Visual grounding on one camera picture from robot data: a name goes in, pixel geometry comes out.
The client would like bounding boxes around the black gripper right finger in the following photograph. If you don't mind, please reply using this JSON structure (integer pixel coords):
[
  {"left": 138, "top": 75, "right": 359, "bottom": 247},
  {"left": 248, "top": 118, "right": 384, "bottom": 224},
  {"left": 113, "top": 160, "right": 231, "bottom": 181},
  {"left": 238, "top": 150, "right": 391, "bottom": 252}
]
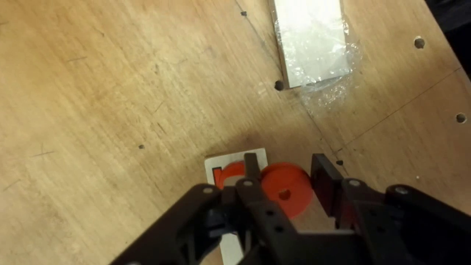
[{"left": 310, "top": 153, "right": 471, "bottom": 265}]

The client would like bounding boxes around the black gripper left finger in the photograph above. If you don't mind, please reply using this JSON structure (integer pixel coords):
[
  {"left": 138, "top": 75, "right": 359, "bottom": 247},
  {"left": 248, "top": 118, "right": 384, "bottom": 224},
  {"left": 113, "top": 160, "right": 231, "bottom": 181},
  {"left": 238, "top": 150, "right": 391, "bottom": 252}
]
[{"left": 108, "top": 152, "right": 315, "bottom": 265}]

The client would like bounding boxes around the red round block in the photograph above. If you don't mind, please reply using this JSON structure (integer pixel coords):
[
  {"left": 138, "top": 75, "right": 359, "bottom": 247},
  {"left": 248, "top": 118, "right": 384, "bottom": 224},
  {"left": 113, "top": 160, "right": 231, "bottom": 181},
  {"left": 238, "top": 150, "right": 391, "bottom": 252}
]
[
  {"left": 259, "top": 162, "right": 315, "bottom": 219},
  {"left": 213, "top": 160, "right": 248, "bottom": 191}
]

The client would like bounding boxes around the white peg board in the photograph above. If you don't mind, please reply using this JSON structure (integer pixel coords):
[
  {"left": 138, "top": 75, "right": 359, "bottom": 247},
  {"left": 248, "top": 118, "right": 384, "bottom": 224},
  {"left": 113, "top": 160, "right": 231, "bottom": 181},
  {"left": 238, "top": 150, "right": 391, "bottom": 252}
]
[{"left": 203, "top": 147, "right": 269, "bottom": 265}]

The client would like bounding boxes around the white foam board in plastic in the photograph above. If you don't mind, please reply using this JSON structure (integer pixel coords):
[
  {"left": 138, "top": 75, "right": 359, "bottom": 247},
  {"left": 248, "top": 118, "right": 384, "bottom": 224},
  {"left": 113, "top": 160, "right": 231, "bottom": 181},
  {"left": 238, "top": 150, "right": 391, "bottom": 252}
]
[{"left": 269, "top": 0, "right": 365, "bottom": 107}]

